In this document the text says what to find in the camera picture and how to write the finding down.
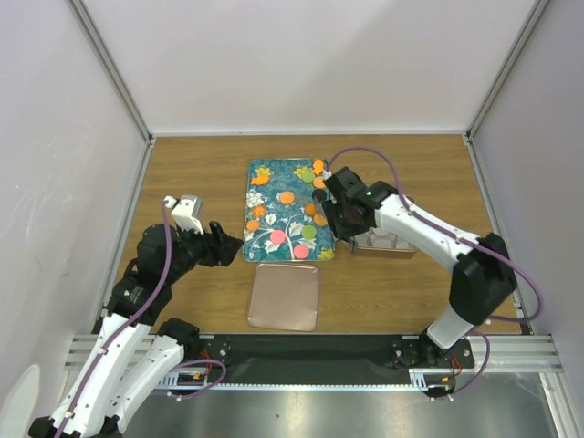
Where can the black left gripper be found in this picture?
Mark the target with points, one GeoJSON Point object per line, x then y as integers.
{"type": "Point", "coordinates": [220, 248]}

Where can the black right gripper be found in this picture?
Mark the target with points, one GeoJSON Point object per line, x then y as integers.
{"type": "Point", "coordinates": [330, 208]}

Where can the orange translucent cookie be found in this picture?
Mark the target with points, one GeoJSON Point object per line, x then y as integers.
{"type": "Point", "coordinates": [310, 209]}

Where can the pink round cookie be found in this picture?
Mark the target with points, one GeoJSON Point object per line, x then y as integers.
{"type": "Point", "coordinates": [301, 251]}
{"type": "Point", "coordinates": [278, 237]}

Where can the metal slotted tongs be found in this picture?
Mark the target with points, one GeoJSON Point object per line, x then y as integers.
{"type": "Point", "coordinates": [354, 246]}

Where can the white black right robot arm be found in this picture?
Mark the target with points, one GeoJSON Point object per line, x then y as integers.
{"type": "Point", "coordinates": [481, 278]}

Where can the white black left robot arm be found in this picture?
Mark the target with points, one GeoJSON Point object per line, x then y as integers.
{"type": "Point", "coordinates": [108, 391]}

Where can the black round cookie right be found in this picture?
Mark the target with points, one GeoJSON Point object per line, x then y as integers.
{"type": "Point", "coordinates": [319, 195]}

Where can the rose gold cookie tin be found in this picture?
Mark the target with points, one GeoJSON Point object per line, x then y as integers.
{"type": "Point", "coordinates": [381, 244]}

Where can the green round cookie lower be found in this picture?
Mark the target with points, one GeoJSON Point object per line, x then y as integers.
{"type": "Point", "coordinates": [309, 232]}

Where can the green round cookie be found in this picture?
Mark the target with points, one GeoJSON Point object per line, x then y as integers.
{"type": "Point", "coordinates": [309, 232]}
{"type": "Point", "coordinates": [308, 176]}

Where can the orange pumpkin cookie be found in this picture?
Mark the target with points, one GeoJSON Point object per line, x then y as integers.
{"type": "Point", "coordinates": [259, 211]}

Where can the green round cookie upper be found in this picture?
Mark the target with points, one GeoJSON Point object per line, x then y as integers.
{"type": "Point", "coordinates": [308, 176]}

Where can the orange leaf cookie top right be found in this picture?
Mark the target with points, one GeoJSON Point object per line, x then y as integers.
{"type": "Point", "coordinates": [318, 166]}

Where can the teal floral serving tray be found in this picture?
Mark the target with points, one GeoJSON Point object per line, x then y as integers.
{"type": "Point", "coordinates": [267, 179]}

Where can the rose gold tin lid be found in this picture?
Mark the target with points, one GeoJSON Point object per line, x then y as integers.
{"type": "Point", "coordinates": [284, 297]}

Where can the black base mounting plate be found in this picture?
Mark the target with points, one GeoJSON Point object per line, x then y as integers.
{"type": "Point", "coordinates": [323, 360]}

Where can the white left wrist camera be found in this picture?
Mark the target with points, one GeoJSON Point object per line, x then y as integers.
{"type": "Point", "coordinates": [185, 212]}

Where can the aluminium cable rail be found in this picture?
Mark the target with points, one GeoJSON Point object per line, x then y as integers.
{"type": "Point", "coordinates": [493, 354]}

